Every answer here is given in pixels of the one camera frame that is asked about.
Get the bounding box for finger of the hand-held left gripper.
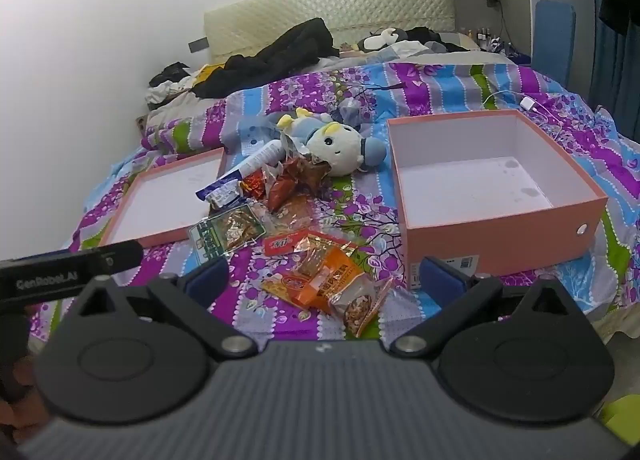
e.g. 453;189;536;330
87;241;145;282

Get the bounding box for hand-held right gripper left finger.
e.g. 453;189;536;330
75;256;256;361

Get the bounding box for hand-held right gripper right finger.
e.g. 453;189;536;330
390;256;576;361

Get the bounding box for green-edged clear snack packet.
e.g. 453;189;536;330
188;204;267;264

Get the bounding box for red white small packet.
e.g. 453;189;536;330
263;232;302;257

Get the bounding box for clear packet of nuts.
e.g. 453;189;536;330
339;275;397;339

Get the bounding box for blue white snack packet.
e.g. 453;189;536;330
196;177;247;210

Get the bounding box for pink cardboard box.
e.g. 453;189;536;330
387;109;609;291

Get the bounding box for small red snack packet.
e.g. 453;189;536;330
242;170;267;199

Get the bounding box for dark red snack packet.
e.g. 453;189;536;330
266;174;302;214

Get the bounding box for large orange snack packet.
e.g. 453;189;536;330
260;247;377;315

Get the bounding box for clear orange-tinted snack packet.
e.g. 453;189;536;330
292;231;360;267

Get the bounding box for clear crinkled snack packet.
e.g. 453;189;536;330
257;160;287;192

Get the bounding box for clear packet of brown snacks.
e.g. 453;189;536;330
280;135;332;188

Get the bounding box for person's left hand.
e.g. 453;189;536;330
0;312;38;433

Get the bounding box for pink box lid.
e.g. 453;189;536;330
99;147;229;249

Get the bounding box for floral striped quilt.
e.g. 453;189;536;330
27;60;640;343

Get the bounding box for white tube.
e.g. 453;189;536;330
220;139;284;186

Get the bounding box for clear bag with blue dots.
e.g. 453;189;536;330
236;116;282;157

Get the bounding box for blue and white plush doll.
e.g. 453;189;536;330
276;107;388;177

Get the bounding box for pile of clothes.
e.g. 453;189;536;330
144;61;202;107

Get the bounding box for grey plastic bag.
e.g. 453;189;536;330
334;96;377;132

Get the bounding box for yellow cloth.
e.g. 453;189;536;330
192;65;227;87

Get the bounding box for grey bed sheet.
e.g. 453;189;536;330
400;46;522;67

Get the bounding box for folded light clothes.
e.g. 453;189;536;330
394;37;467;60

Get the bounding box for black jacket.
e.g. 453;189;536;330
191;17;337;99

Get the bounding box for yellow-green object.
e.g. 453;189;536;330
601;391;640;442

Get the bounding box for row of small bottles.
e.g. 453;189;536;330
466;26;507;49

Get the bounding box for blue padded board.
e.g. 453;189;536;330
531;0;577;89

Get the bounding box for blue curtain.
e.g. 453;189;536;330
586;15;640;138

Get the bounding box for cream padded headboard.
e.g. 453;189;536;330
202;0;456;64

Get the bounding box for white charger with cable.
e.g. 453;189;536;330
481;89;552;127

